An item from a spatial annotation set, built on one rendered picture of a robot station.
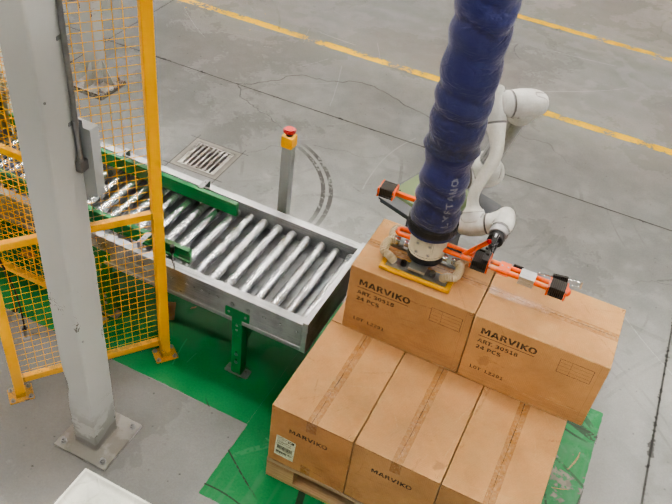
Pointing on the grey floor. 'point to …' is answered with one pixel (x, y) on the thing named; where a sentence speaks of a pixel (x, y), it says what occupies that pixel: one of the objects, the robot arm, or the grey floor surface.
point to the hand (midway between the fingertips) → (485, 262)
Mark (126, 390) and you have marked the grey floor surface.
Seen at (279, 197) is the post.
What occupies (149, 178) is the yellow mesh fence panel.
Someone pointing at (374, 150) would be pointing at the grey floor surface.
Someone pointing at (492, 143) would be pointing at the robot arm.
